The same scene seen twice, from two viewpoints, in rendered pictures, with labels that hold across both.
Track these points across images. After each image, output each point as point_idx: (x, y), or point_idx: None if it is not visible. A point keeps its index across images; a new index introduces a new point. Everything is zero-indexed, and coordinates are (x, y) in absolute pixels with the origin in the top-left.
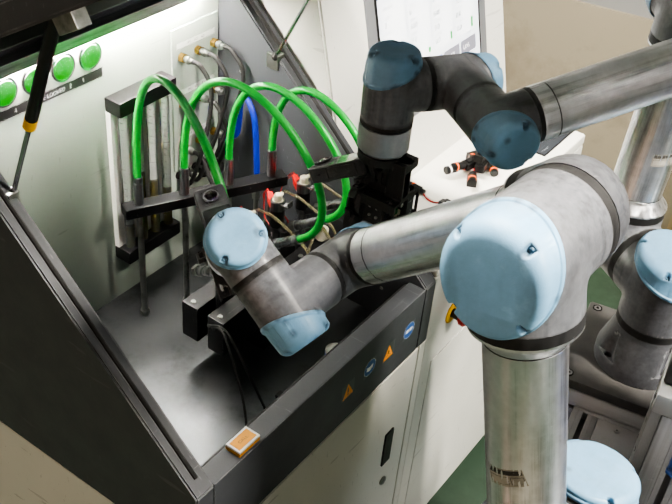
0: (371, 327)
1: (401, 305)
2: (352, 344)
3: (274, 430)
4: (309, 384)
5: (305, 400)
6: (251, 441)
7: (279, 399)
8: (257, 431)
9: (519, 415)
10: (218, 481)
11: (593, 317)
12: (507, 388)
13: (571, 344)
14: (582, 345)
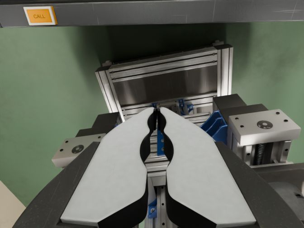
0: (238, 10)
1: (286, 14)
2: (204, 11)
3: (75, 26)
4: (134, 13)
5: (117, 24)
6: (44, 24)
7: (101, 3)
8: (61, 15)
9: None
10: (7, 27)
11: (303, 173)
12: None
13: (264, 172)
14: (266, 177)
